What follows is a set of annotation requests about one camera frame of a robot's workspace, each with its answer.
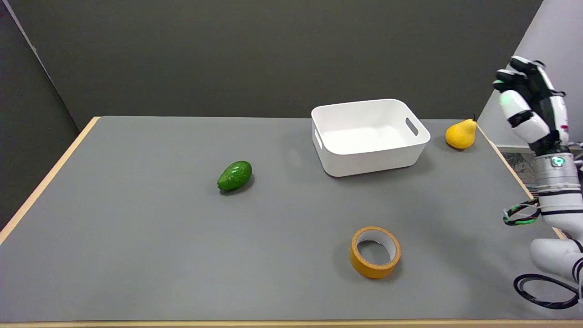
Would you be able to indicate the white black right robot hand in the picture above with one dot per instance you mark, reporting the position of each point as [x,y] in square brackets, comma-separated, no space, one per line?
[530,107]

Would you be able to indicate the yellow tape roll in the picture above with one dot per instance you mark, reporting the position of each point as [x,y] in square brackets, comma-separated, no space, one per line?
[361,261]

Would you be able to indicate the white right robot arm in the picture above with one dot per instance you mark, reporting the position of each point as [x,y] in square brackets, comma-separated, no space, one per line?
[559,191]

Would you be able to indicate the yellow pear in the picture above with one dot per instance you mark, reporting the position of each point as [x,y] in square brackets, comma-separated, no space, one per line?
[460,134]

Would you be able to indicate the white plastic bin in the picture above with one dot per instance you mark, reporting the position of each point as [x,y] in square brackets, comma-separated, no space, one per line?
[364,141]

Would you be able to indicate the green avocado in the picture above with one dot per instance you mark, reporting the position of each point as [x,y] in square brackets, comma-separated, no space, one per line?
[234,176]

